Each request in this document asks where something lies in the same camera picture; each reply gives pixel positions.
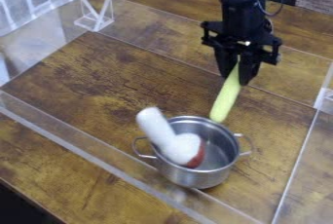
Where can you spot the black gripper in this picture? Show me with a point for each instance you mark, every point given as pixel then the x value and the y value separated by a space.
pixel 242 35

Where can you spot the green handled spoon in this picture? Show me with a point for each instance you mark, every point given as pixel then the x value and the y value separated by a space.
pixel 226 96

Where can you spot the silver metal pot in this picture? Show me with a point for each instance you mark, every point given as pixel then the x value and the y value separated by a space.
pixel 222 153

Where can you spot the white plush mushroom toy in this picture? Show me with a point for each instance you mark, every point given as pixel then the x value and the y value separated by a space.
pixel 182 148

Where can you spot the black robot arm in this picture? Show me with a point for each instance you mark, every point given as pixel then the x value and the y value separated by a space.
pixel 242 39

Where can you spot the clear acrylic enclosure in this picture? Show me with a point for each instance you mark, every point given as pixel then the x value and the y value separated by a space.
pixel 72 153

